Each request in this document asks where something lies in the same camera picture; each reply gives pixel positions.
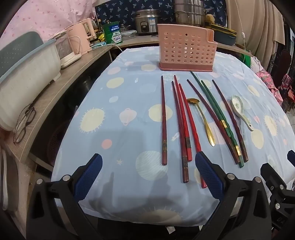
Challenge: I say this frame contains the clear glass food container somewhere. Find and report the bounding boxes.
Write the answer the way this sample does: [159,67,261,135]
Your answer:
[121,30,137,41]

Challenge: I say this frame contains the green product box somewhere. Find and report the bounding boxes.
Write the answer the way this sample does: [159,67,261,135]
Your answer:
[102,21,123,44]

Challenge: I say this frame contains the pink perforated utensil holder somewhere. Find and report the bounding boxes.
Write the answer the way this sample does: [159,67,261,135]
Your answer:
[157,23,217,72]

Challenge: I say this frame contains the silver rice cooker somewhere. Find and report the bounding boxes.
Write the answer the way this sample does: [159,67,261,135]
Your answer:
[135,9,162,36]

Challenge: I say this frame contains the pink electric kettle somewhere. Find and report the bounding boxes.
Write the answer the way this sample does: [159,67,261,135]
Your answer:
[67,18,96,55]

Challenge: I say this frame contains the blue printed tablecloth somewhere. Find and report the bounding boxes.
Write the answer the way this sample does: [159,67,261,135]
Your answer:
[51,47,292,226]

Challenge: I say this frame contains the white power cable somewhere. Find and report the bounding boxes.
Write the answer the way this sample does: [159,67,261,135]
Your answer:
[235,0,247,50]

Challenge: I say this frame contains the dark wooden chair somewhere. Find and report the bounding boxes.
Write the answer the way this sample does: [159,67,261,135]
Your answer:
[270,49,293,88]

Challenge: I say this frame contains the pink dotted cloth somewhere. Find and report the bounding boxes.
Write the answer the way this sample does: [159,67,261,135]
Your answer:
[5,0,100,47]

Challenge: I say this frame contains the dark framed eyeglasses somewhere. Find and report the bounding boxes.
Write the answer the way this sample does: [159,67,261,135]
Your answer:
[13,104,37,145]

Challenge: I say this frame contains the wooden corner shelf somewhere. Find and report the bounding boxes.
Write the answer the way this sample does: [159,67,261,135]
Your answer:
[5,35,254,165]

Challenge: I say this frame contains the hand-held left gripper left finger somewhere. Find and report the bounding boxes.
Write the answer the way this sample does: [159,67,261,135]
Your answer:
[26,153,103,240]

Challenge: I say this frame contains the blue yellow lunch box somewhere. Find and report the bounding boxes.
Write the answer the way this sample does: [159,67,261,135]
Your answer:
[210,23,237,46]

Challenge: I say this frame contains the white ceramic soup spoon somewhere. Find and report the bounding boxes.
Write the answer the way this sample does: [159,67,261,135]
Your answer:
[231,95,254,132]

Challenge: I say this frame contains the white dish bin teal lid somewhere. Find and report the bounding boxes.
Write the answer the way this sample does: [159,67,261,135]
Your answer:
[0,31,62,131]

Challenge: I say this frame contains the beige curtain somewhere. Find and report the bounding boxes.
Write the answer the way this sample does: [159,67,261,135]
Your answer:
[225,0,287,71]

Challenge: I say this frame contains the white glass electric cooker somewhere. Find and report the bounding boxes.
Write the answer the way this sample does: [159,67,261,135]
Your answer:
[54,32,82,69]

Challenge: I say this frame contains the gold metal spoon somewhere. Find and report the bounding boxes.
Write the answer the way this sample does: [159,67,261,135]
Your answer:
[186,98,216,147]

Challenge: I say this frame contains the pink floral cloth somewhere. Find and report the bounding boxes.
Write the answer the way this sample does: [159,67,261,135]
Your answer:
[255,69,284,105]

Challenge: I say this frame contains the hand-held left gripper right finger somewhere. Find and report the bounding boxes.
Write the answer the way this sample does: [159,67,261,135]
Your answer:
[195,152,271,240]

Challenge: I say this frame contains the dark red chopstick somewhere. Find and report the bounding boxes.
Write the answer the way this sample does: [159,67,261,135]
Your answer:
[212,80,249,162]
[171,81,189,183]
[187,79,240,165]
[161,76,168,166]

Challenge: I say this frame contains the green chopstick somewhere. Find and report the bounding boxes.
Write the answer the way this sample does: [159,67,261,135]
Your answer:
[190,71,244,168]
[201,80,238,148]

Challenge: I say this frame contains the navy leaf print cloth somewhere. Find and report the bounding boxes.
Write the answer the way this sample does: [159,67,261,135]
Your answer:
[95,0,227,31]

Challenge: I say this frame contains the stainless steel steamer pot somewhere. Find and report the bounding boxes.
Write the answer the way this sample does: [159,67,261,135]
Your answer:
[174,0,205,27]

